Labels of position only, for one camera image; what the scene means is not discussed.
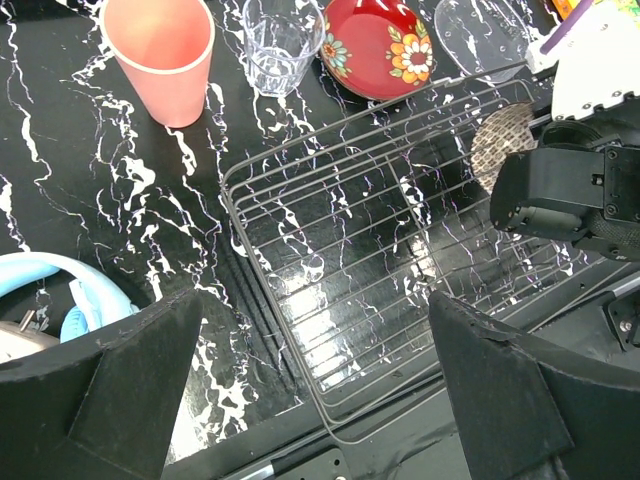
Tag light blue headphones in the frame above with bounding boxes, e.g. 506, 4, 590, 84
1, 252, 139, 343

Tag brown patterned bowl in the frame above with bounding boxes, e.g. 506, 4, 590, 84
471, 102, 537, 194

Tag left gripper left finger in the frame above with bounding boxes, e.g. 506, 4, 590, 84
1, 289, 203, 479

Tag pink plastic cup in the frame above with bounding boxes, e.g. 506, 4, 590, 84
99, 0, 215, 128

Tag black wire dish rack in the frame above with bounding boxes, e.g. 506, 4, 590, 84
221, 75, 639, 444

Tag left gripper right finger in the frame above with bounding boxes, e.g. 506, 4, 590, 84
429, 291, 639, 479

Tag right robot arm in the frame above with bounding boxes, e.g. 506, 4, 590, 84
490, 1, 639, 262

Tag red floral plate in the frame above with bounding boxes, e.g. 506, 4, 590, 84
320, 0, 434, 101

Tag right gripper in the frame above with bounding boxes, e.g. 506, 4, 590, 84
490, 119, 639, 262

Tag orange paperback book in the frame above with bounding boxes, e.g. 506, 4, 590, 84
551, 0, 580, 20

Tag clear glass plate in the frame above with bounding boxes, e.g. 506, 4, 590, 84
433, 0, 531, 84

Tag clear plastic tumbler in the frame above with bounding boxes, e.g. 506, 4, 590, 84
242, 0, 325, 97

